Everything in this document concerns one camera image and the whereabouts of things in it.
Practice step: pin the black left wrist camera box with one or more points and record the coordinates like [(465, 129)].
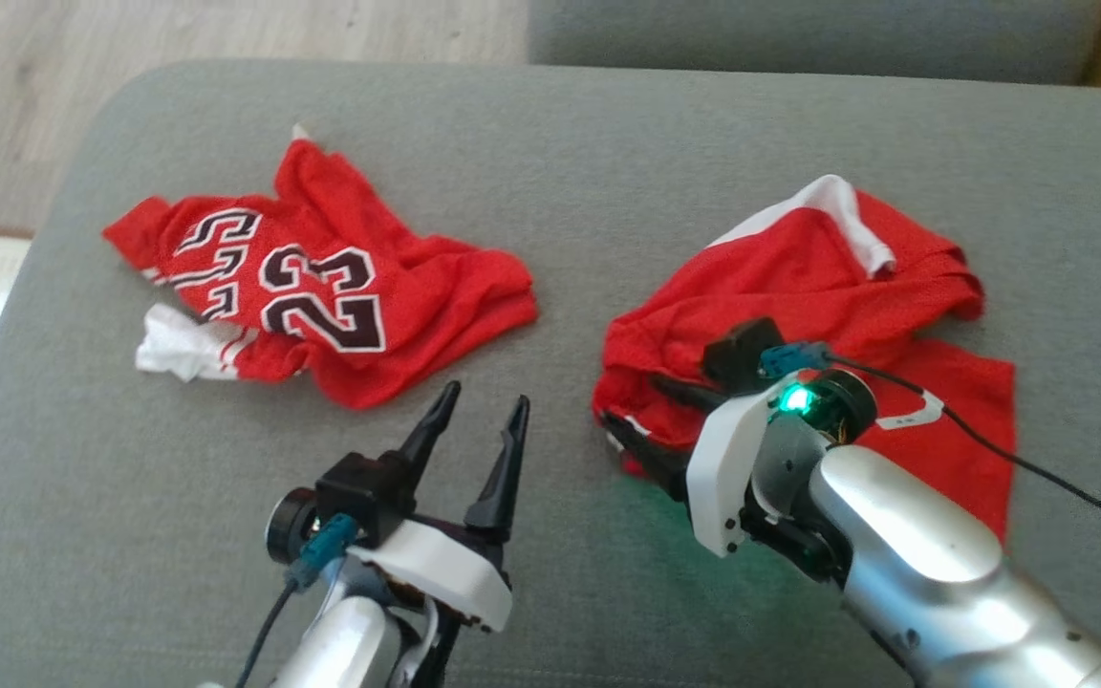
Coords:
[(359, 492)]

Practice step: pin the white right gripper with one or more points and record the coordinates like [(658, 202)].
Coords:
[(718, 478)]

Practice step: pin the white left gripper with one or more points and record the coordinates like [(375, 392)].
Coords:
[(445, 573)]

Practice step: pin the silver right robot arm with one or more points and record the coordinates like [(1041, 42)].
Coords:
[(933, 573)]

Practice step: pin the red shorts with white band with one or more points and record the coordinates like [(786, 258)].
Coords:
[(799, 277)]

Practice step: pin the red basketball jersey number 23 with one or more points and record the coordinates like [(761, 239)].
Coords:
[(417, 306)]

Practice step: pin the long grey sofa seat cushion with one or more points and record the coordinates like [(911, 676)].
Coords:
[(799, 38)]

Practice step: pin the grey couch cushion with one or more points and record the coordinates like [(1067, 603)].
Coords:
[(560, 172)]

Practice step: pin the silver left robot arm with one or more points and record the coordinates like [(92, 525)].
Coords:
[(340, 640)]

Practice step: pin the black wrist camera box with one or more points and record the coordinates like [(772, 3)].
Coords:
[(737, 354), (359, 492)]

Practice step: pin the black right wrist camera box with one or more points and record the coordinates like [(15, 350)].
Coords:
[(737, 354)]

